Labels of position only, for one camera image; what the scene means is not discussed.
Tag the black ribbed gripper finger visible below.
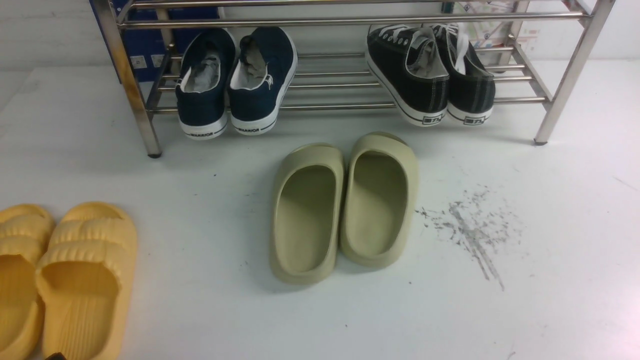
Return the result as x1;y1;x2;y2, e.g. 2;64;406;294
45;353;67;360

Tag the black canvas sneaker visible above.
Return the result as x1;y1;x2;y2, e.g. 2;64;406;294
365;24;450;128
430;23;496;126

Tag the stainless steel shoe rack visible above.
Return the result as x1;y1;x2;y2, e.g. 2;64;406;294
91;0;615;158

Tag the right yellow ribbed slipper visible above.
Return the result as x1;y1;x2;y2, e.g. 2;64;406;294
35;202;138;360

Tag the yellow ribbed slipper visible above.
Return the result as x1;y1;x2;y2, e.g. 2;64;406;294
35;202;138;360
0;203;55;360

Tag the left yellow ribbed slipper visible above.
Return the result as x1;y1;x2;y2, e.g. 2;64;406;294
0;203;55;360

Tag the left olive foam slide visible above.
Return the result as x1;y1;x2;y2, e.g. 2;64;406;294
269;143;345;286

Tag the olive foam slide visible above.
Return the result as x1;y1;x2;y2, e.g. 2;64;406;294
340;132;419;269
269;143;345;286

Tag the left navy canvas sneaker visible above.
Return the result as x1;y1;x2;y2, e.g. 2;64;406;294
174;28;237;141

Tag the navy canvas sneaker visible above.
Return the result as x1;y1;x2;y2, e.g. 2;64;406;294
174;28;237;141
227;26;298;136

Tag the blue cardboard box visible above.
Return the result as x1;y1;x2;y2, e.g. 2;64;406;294
88;0;226;83

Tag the right olive foam slide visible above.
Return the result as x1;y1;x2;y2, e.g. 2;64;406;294
340;132;419;269

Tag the right navy canvas sneaker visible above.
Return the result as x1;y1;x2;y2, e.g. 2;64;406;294
227;26;298;136

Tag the white printed box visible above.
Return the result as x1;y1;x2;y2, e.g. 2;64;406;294
441;1;531;69

